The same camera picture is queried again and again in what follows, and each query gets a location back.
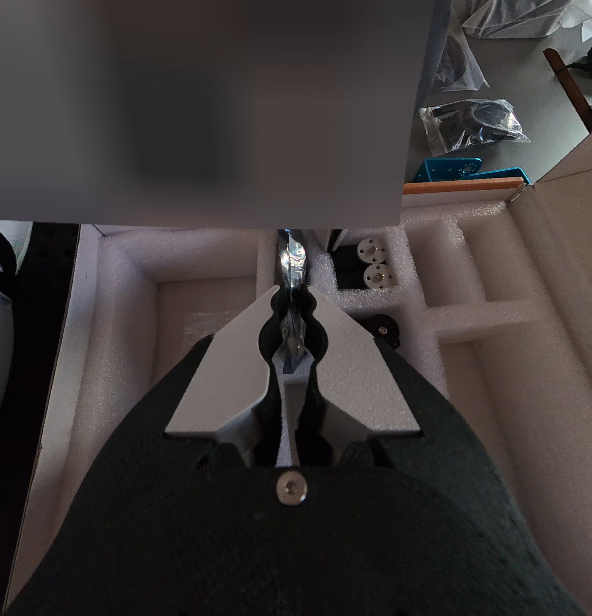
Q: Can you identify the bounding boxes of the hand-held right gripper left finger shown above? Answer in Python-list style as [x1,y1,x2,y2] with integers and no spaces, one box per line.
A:
[163,284,284,466]

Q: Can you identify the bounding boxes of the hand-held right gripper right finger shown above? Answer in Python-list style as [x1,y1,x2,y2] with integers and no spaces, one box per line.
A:
[303,285,421,465]

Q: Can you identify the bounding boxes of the small clear plastic bag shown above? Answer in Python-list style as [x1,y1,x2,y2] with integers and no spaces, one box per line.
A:
[276,229,310,376]

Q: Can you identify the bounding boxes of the orange cardboard box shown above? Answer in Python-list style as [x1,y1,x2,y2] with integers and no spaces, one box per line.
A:
[2,166,592,616]

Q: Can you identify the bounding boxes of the black servo with silver horn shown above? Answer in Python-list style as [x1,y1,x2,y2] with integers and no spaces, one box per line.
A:
[335,262,399,290]
[332,237,389,268]

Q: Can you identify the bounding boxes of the white foam insert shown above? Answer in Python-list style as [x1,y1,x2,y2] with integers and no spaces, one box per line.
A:
[77,195,592,530]

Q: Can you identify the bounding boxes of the clear bag of black parts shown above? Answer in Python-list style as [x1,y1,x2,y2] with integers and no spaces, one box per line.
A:
[419,98,531,157]

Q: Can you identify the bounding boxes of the large clear bag black item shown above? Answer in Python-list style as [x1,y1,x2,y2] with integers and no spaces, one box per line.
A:
[431,29,489,92]

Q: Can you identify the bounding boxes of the blue metal U bracket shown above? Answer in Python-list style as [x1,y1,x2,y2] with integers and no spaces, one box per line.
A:
[411,156,484,184]

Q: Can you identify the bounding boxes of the blue double metal bracket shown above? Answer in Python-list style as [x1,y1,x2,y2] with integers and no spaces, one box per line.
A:
[469,167,533,186]

